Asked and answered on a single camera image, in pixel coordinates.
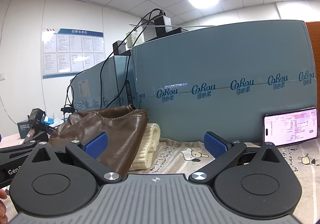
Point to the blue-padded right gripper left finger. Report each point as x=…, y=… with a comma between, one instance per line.
x=95, y=148

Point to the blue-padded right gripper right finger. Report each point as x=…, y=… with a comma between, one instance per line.
x=217, y=146

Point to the brown leather jacket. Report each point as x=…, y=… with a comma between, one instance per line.
x=124, y=126

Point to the person's hand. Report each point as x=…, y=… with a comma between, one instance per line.
x=3, y=209

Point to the small dark blue box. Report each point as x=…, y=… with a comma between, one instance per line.
x=24, y=129

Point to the pink-screen smartphone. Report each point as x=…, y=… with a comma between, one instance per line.
x=284, y=128

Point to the blue cardboard box left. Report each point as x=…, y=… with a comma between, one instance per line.
x=108, y=84

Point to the blue cardboard box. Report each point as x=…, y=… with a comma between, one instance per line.
x=225, y=78
x=108, y=84

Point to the blue cardboard box right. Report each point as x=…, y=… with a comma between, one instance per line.
x=225, y=78

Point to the black handheld camera device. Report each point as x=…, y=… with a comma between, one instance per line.
x=36, y=123

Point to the wall notice board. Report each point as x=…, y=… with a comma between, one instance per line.
x=70, y=51

